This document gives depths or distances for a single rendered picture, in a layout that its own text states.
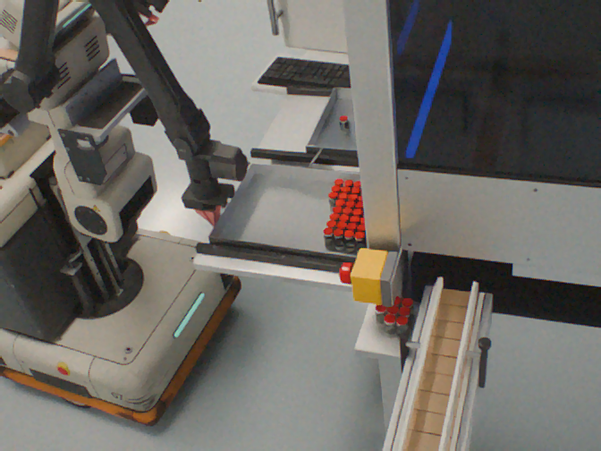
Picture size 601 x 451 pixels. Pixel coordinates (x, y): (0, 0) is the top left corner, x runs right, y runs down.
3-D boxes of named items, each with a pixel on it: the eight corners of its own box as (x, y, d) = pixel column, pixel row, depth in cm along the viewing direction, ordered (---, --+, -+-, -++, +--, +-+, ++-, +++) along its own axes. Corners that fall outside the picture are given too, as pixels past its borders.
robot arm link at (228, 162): (190, 111, 150) (172, 138, 145) (241, 117, 146) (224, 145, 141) (204, 156, 158) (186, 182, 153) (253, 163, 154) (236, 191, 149)
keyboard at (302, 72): (398, 74, 217) (398, 67, 216) (382, 100, 208) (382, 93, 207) (276, 60, 233) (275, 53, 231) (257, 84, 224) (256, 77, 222)
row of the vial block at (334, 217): (356, 195, 168) (354, 180, 165) (334, 251, 156) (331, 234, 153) (346, 194, 169) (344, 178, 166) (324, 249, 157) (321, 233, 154)
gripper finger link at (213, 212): (220, 237, 162) (211, 205, 156) (190, 233, 164) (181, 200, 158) (232, 216, 167) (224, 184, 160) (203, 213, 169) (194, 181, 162)
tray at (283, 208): (391, 188, 169) (390, 176, 166) (361, 269, 151) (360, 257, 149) (253, 173, 180) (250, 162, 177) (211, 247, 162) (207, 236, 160)
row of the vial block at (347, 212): (366, 196, 167) (364, 181, 164) (343, 251, 155) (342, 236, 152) (356, 195, 168) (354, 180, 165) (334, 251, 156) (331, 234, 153)
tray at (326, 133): (463, 106, 188) (464, 95, 186) (446, 170, 171) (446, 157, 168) (335, 97, 199) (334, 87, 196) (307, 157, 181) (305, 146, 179)
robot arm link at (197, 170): (190, 139, 153) (177, 155, 150) (219, 142, 151) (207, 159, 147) (197, 165, 158) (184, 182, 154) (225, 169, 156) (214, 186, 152)
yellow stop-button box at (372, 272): (400, 278, 137) (398, 251, 132) (392, 308, 132) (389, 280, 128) (360, 273, 140) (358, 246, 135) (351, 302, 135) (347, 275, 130)
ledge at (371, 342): (442, 313, 142) (441, 307, 141) (428, 367, 134) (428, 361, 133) (371, 302, 147) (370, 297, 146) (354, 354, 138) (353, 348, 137)
